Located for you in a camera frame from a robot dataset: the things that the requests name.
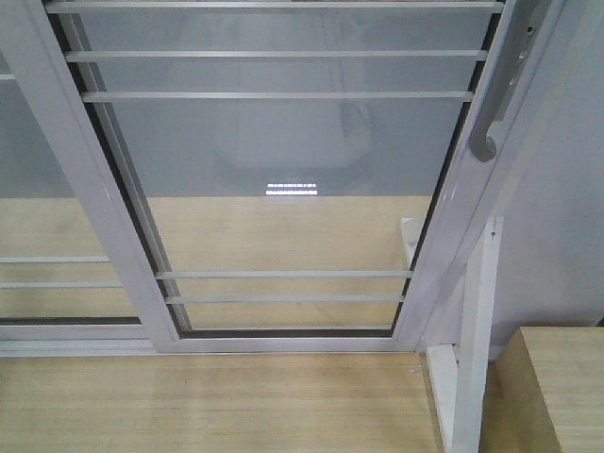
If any white framed sliding glass door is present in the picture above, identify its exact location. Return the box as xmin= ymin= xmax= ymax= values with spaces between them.
xmin=0 ymin=0 xmax=567 ymax=355

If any grey metal door handle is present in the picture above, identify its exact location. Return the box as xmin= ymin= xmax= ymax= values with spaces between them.
xmin=468 ymin=1 xmax=550 ymax=162

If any metal door lock plate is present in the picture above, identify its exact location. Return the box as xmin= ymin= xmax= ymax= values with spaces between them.
xmin=518 ymin=25 xmax=539 ymax=64

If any light wooden platform board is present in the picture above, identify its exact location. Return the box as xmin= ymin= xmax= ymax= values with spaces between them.
xmin=1 ymin=195 xmax=442 ymax=452

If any white diagonal support brace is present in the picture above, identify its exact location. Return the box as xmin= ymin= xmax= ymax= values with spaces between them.
xmin=426 ymin=217 xmax=503 ymax=452

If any fixed white framed glass panel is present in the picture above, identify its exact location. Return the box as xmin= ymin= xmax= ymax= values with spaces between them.
xmin=1 ymin=60 xmax=148 ymax=343

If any light wooden box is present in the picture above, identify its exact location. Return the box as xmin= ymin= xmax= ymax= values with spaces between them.
xmin=479 ymin=327 xmax=603 ymax=452

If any white door frame post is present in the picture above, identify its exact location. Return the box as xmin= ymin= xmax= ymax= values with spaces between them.
xmin=396 ymin=1 xmax=603 ymax=351

